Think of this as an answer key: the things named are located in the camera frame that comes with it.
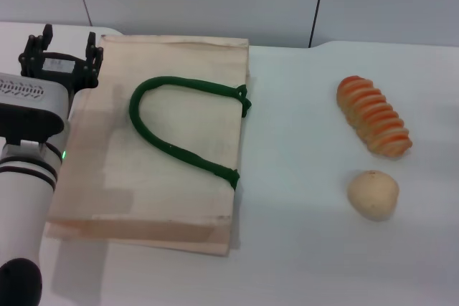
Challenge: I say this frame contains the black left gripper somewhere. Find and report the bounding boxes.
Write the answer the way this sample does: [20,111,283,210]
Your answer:
[18,24,105,121]

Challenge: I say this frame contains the cream tote bag green handles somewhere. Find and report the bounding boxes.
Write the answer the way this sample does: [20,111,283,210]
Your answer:
[44,34,252,257]

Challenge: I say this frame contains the orange striped spiral bread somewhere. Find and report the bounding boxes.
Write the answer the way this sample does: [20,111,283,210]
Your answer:
[336,75,413,158]

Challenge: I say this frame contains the round beige egg yolk pastry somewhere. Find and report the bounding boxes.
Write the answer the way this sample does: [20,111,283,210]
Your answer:
[346,169,400,221]

